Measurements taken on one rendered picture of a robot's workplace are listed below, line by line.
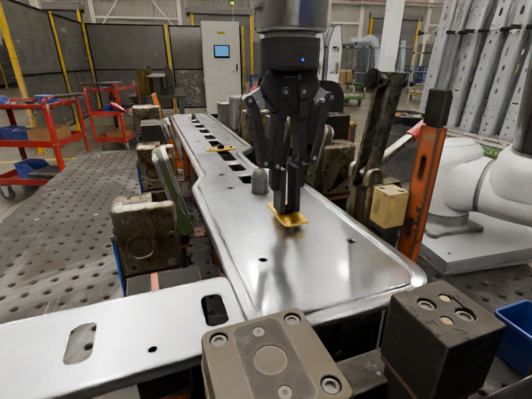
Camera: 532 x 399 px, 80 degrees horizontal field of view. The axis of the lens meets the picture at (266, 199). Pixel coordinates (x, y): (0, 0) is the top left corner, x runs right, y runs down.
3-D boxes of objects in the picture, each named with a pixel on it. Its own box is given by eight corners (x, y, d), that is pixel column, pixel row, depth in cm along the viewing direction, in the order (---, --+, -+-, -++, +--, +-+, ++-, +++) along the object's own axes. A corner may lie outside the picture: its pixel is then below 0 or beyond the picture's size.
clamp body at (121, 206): (138, 355, 62) (100, 191, 48) (198, 338, 66) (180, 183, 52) (137, 397, 55) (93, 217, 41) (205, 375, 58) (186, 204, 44)
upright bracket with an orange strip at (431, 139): (373, 370, 59) (427, 88, 39) (378, 368, 59) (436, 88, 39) (383, 384, 56) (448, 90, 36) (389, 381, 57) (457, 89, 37)
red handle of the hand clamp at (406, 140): (351, 167, 53) (423, 110, 54) (356, 176, 54) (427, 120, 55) (367, 174, 49) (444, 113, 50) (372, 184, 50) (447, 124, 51)
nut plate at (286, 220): (265, 204, 52) (265, 197, 52) (286, 201, 53) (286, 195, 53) (285, 227, 45) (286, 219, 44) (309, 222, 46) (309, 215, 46)
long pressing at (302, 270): (162, 117, 148) (161, 114, 147) (210, 115, 155) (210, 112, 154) (252, 349, 29) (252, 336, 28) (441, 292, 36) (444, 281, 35)
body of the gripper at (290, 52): (307, 39, 44) (304, 108, 48) (248, 37, 41) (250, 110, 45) (336, 35, 37) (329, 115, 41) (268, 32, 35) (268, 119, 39)
